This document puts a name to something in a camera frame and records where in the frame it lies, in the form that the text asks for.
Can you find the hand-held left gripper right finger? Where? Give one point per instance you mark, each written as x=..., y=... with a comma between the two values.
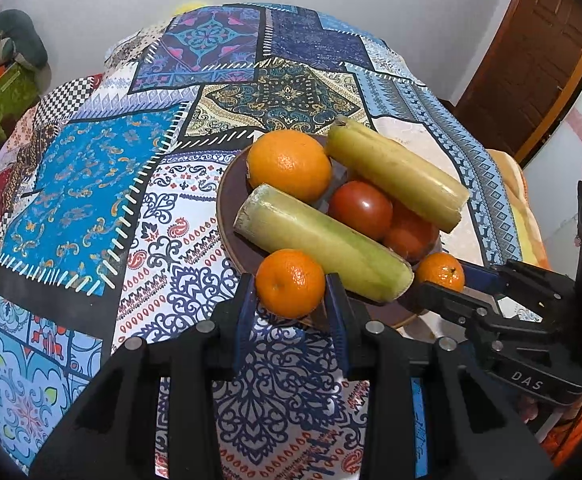
x=336, y=310

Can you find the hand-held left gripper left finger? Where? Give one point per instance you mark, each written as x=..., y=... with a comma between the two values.
x=243, y=310

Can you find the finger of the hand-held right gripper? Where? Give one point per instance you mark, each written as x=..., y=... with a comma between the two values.
x=441, y=302
x=481, y=277

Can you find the small mandarin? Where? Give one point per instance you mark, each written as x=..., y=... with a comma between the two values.
x=291, y=282
x=438, y=270

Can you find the red tomato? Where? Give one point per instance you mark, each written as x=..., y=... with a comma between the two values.
x=411, y=237
x=361, y=207

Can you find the yellow-green sugarcane piece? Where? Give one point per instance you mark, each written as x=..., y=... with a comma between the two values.
x=311, y=240
x=396, y=175

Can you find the purple brown plate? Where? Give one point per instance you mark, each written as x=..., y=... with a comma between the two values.
x=228, y=200

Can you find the large orange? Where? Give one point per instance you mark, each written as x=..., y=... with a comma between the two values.
x=288, y=165

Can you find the patchwork printed blanket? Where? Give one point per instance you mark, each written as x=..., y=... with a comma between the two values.
x=96, y=185

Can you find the brown wooden door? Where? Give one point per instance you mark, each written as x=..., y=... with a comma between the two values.
x=536, y=35

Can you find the dark green cushion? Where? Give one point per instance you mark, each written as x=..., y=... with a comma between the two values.
x=13, y=35

